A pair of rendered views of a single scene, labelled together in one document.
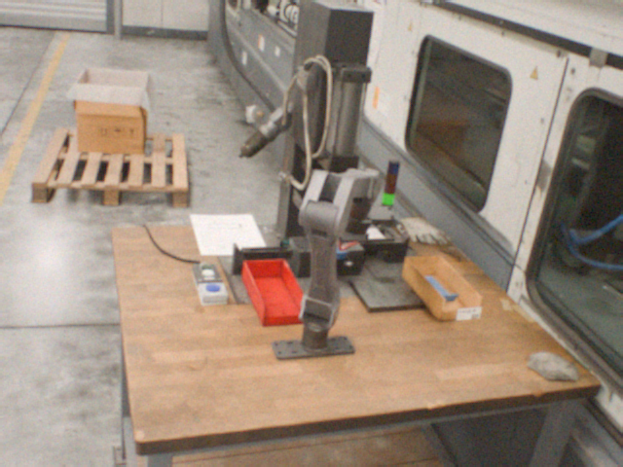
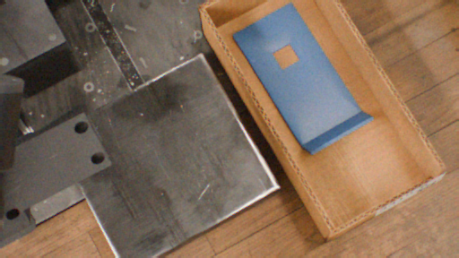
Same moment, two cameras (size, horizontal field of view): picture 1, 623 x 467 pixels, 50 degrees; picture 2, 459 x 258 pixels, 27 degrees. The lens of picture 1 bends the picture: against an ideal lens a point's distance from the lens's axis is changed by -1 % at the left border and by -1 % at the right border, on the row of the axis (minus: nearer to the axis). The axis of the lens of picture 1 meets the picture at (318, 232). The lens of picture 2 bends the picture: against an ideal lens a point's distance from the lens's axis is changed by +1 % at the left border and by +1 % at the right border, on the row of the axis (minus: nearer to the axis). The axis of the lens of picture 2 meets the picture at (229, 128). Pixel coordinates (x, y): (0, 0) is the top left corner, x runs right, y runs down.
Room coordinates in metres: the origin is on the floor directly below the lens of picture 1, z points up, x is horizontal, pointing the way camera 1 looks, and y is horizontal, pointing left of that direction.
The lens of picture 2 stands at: (1.47, -0.28, 1.82)
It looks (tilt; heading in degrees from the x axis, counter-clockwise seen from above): 75 degrees down; 1
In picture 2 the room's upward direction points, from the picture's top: 9 degrees counter-clockwise
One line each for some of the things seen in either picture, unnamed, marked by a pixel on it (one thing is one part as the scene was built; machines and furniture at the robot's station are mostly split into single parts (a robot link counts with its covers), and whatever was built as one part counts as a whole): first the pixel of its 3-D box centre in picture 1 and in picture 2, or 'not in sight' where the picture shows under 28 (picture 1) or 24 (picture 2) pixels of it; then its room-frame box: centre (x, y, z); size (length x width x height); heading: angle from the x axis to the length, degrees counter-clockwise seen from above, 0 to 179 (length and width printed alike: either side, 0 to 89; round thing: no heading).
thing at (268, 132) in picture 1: (271, 129); not in sight; (2.04, 0.19, 1.25); 0.19 x 0.07 x 0.19; 111
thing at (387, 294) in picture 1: (385, 293); (166, 162); (1.70, -0.21, 0.91); 0.17 x 0.16 x 0.02; 111
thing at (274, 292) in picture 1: (274, 291); not in sight; (1.60, 0.10, 0.93); 0.25 x 0.12 x 0.06; 21
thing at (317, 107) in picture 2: (434, 286); (300, 76); (1.76, -0.36, 0.92); 0.15 x 0.07 x 0.03; 22
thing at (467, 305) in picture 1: (440, 287); (319, 95); (1.74, -0.37, 0.93); 0.25 x 0.13 x 0.08; 21
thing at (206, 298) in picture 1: (212, 298); not in sight; (1.57, 0.26, 0.90); 0.07 x 0.07 x 0.06; 21
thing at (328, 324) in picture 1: (318, 310); not in sight; (1.40, -0.03, 1.00); 0.09 x 0.06 x 0.06; 71
